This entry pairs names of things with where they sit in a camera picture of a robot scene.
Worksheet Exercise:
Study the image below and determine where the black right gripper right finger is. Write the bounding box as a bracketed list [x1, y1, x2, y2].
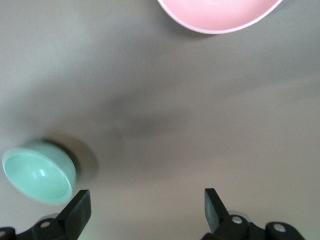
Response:
[201, 187, 306, 240]

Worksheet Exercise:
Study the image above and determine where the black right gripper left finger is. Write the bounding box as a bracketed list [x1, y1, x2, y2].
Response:
[14, 189, 91, 240]

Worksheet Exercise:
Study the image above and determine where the sage green bowl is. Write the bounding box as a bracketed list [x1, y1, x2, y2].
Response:
[1, 140, 77, 207]

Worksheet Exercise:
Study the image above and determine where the pink bowl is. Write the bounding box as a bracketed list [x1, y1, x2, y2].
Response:
[156, 0, 285, 35]

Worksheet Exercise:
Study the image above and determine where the brown table cloth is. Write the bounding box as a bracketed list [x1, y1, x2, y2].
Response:
[0, 0, 320, 240]

